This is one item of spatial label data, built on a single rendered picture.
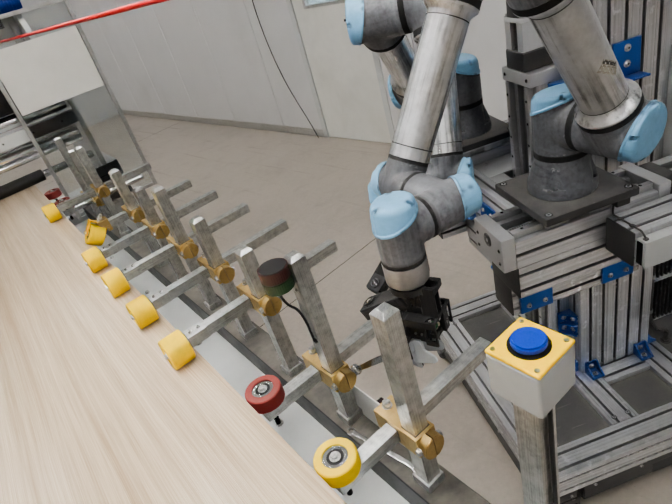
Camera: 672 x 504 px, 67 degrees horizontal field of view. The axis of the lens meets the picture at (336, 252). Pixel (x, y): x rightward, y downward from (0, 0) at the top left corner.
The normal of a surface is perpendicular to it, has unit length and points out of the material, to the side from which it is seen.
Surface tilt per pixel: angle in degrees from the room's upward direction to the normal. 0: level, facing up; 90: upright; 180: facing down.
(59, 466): 0
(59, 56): 90
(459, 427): 0
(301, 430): 0
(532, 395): 90
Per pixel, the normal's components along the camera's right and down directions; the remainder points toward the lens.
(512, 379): -0.75, 0.50
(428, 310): -0.49, 0.57
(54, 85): 0.62, 0.27
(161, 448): -0.25, -0.82
